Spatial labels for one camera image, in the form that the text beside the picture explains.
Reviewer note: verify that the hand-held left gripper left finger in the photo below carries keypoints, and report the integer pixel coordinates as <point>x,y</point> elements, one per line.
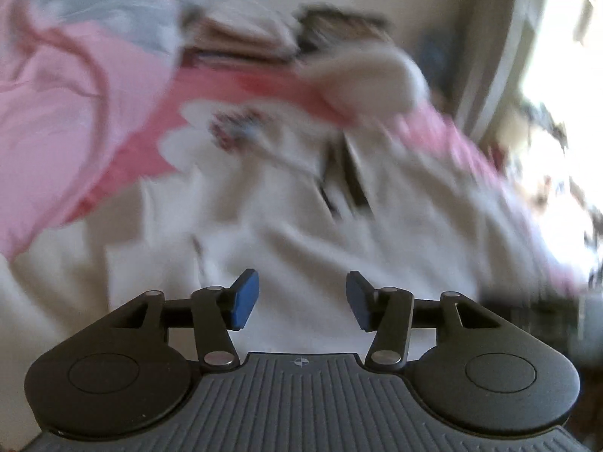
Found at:
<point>245,299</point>

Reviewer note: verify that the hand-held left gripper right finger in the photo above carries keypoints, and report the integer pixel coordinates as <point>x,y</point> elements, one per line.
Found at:
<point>360,299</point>

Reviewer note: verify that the beige zip hoodie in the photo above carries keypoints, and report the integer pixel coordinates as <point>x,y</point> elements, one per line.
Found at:
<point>329,245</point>

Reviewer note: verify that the dark folded clothes stack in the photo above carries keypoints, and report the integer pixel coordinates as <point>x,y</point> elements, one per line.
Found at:
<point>344,23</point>

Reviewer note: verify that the pink floral bed sheet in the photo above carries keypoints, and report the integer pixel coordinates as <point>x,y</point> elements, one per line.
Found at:
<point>264,87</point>

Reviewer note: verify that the cream fleece garment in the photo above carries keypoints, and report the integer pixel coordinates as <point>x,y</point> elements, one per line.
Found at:
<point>367,80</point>

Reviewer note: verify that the water dispenser with blue bottle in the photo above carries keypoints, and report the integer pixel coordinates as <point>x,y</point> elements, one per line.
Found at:
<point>436,61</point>

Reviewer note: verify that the checkered folded cloth stack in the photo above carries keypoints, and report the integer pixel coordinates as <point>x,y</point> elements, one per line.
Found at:
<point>249,28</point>

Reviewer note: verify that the pink grey floral duvet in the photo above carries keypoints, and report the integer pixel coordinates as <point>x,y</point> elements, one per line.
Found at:
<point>56,103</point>

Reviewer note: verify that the beige curtain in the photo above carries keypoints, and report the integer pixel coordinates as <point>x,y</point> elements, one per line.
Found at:
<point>499,47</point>

